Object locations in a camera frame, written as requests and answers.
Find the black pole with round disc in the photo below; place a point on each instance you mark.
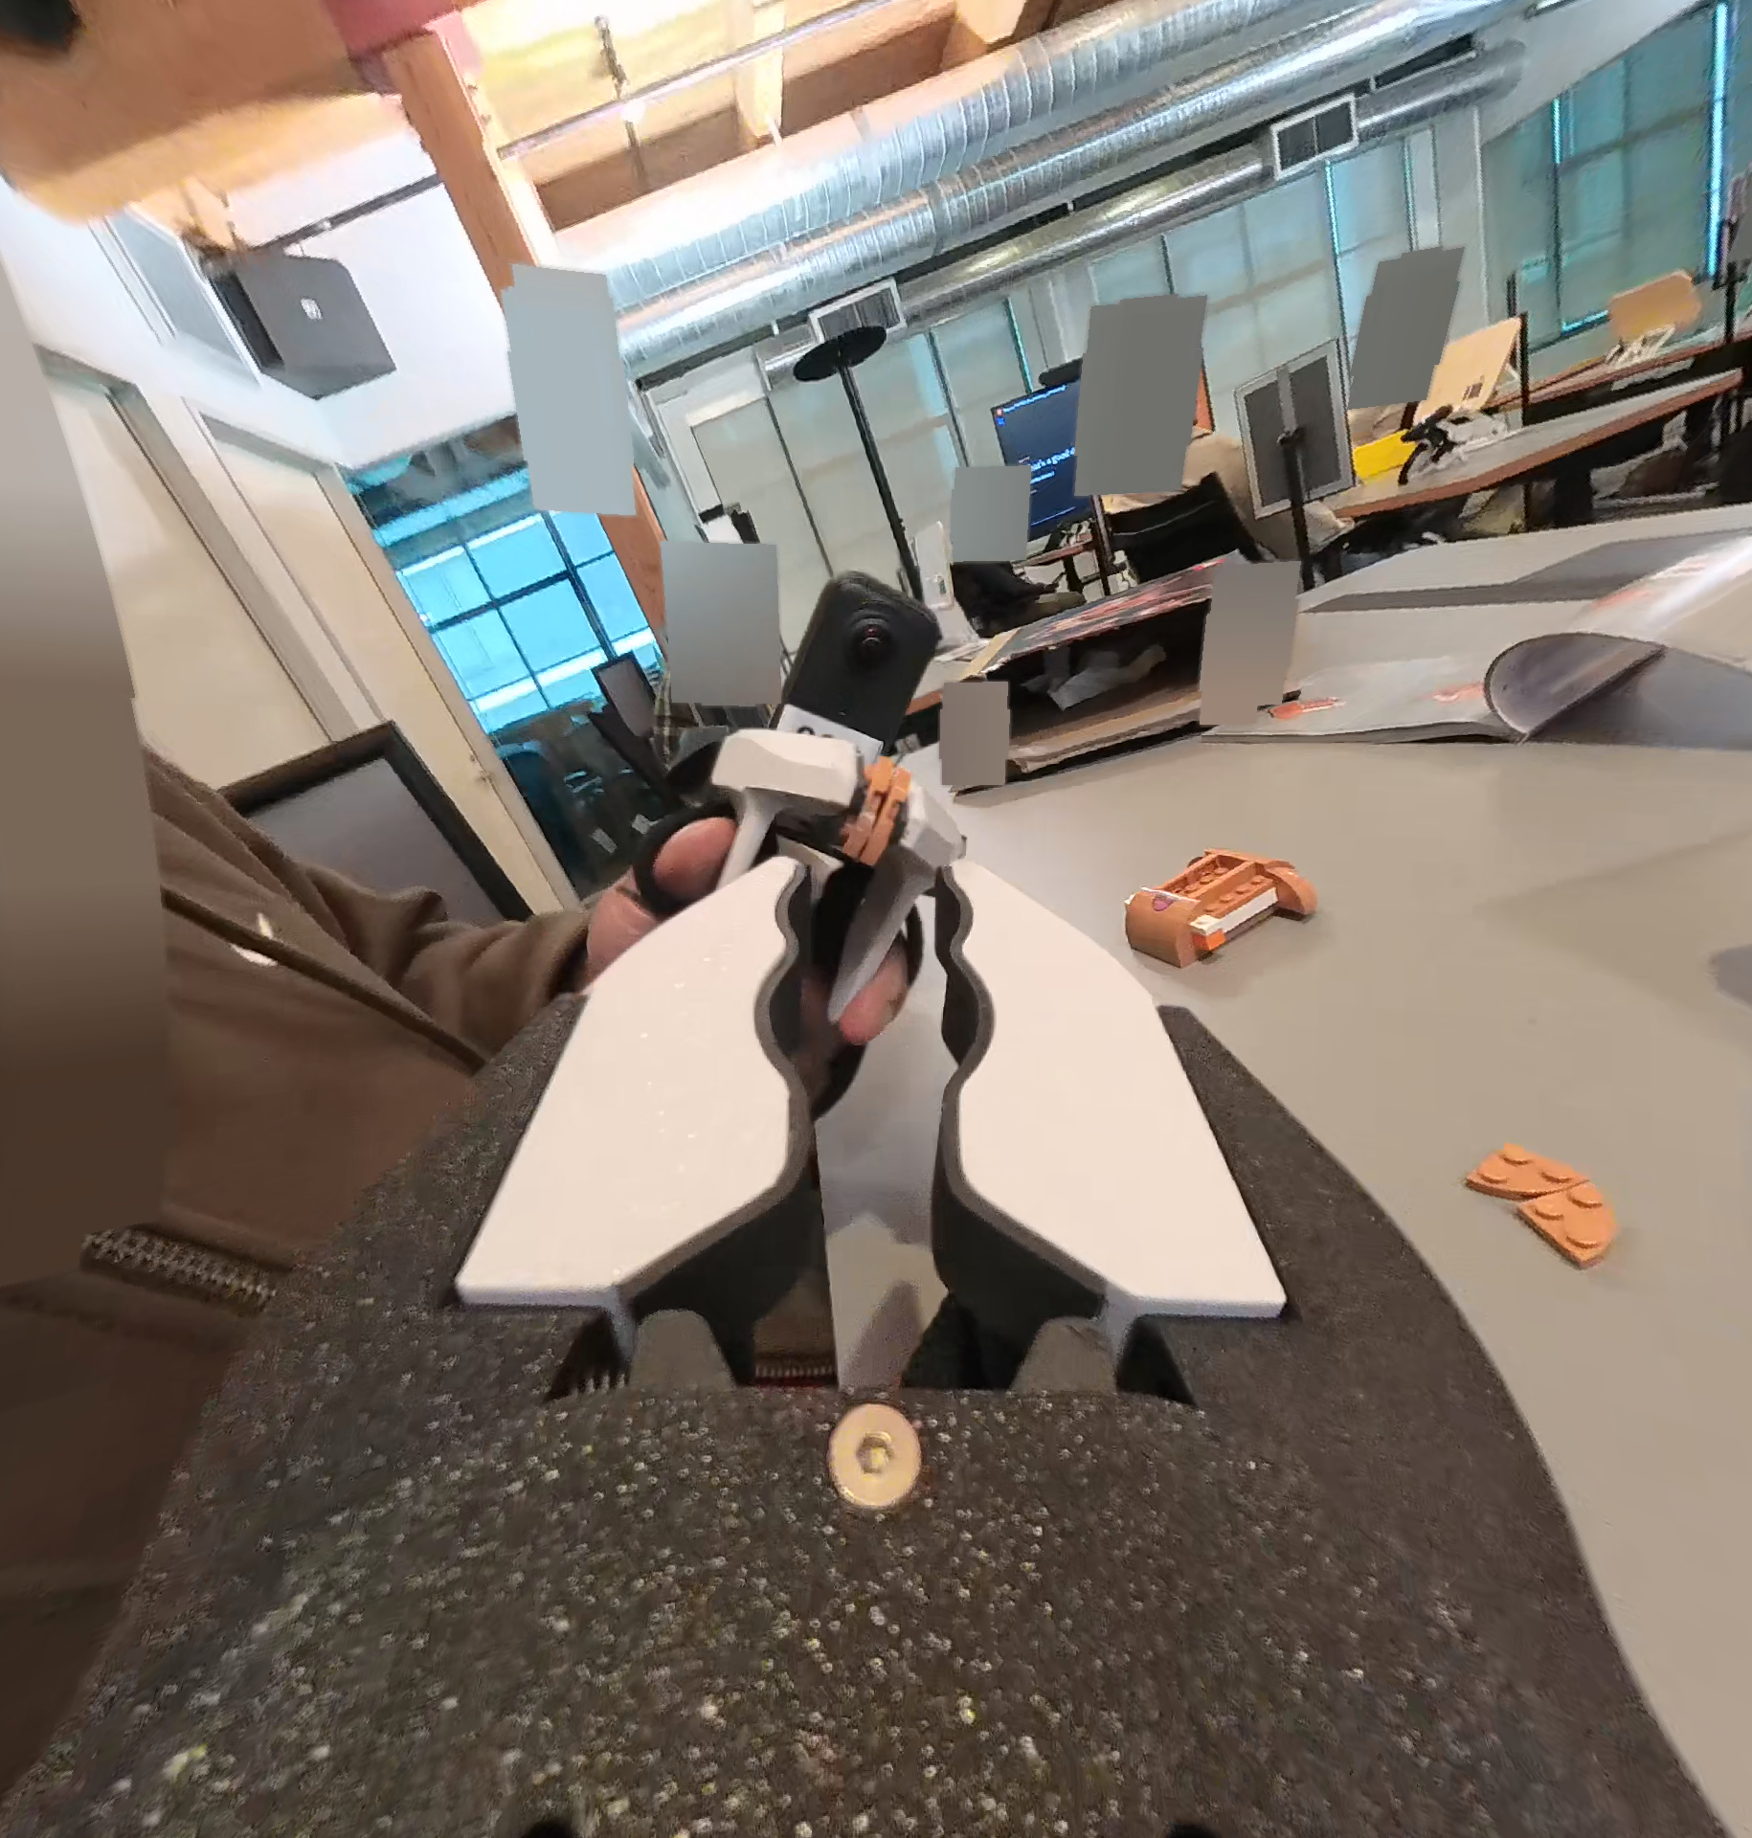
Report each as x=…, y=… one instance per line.
x=840, y=352

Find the grey screen on stand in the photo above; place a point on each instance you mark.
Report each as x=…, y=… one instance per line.
x=1300, y=423

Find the black framed grey panel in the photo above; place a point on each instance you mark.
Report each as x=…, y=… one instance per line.
x=374, y=833

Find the black hanging speaker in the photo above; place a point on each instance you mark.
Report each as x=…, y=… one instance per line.
x=309, y=322

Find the person's brown jacket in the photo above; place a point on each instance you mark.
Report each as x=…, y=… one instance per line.
x=244, y=1150

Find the lego instruction booklet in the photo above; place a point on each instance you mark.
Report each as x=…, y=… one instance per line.
x=1394, y=704

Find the person's left forearm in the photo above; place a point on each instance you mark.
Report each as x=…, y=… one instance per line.
x=432, y=963

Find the silver ventilation duct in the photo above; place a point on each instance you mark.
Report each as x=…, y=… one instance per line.
x=1035, y=88
x=1106, y=216

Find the yellow box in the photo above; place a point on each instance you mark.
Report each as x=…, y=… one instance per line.
x=1384, y=461

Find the grey desk wooden edge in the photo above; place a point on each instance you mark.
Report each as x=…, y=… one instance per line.
x=1538, y=446

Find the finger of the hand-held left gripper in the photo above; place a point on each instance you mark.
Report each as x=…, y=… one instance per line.
x=931, y=833
x=782, y=769

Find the person's left hand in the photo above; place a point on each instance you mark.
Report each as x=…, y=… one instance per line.
x=611, y=934

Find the wooden chair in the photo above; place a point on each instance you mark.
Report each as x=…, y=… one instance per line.
x=1479, y=367

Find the computer monitor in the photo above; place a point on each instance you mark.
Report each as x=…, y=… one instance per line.
x=1041, y=461

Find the brown lego assembly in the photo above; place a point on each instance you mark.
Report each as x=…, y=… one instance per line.
x=1208, y=905

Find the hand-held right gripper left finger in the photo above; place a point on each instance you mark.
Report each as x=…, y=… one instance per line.
x=647, y=1135

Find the brown lego face piece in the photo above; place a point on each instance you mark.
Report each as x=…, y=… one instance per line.
x=1151, y=905

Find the open cardboard box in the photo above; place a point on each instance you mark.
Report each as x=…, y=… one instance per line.
x=1093, y=719

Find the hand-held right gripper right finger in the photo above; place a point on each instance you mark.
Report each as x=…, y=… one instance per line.
x=1106, y=1150

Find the dark lego set box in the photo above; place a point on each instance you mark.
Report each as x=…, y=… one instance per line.
x=1106, y=610

